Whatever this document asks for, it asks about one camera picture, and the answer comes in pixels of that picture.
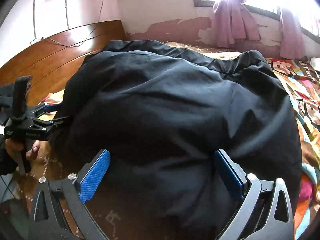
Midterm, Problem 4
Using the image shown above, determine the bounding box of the colourful cartoon bed sheet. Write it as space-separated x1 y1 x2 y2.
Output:
37 57 320 240

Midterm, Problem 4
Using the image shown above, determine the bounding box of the wooden headboard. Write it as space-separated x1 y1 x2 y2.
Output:
1 20 126 106

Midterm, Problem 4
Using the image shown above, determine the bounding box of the person's left hand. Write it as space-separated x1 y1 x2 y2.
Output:
5 139 41 161

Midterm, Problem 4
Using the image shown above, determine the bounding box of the pink curtain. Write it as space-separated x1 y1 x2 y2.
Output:
212 0 260 48
280 9 306 60

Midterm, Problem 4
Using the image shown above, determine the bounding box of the wall cable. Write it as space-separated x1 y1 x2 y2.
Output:
30 0 106 49

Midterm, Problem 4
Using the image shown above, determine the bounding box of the dark navy padded jacket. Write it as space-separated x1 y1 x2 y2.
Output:
49 39 303 240

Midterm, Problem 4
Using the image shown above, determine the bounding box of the brown patterned blanket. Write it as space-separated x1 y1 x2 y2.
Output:
15 41 243 240

